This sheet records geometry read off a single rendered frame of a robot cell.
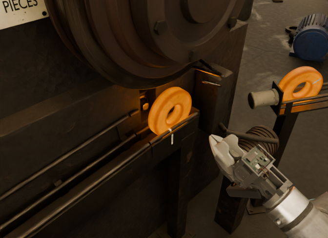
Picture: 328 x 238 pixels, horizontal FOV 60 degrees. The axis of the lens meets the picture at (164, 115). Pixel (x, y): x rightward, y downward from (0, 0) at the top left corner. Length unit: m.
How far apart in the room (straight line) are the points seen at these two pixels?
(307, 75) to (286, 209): 0.53
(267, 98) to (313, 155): 0.94
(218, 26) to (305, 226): 0.45
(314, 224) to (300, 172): 1.12
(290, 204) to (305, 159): 1.21
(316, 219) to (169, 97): 0.44
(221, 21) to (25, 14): 0.38
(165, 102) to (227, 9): 0.29
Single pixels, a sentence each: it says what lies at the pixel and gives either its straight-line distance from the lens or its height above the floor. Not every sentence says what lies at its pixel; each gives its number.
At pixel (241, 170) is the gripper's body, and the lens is 0.69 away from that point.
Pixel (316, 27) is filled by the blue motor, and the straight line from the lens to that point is 2.75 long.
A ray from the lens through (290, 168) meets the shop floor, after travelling 1.79.
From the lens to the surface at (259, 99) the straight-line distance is 1.03.
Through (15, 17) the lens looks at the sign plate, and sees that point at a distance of 0.61.
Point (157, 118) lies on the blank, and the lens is 0.78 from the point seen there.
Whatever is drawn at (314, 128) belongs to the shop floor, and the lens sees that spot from 2.12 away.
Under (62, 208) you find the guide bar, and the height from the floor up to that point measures 0.69.
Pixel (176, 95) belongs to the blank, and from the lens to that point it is 0.79.
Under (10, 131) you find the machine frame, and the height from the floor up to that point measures 0.87.
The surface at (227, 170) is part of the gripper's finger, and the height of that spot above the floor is 0.73.
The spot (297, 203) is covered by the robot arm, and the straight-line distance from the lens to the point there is 0.69.
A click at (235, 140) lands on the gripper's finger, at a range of 0.72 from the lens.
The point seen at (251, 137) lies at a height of 0.57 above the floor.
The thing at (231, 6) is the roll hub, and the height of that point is 1.06.
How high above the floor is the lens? 1.27
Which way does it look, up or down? 40 degrees down
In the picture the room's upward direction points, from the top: straight up
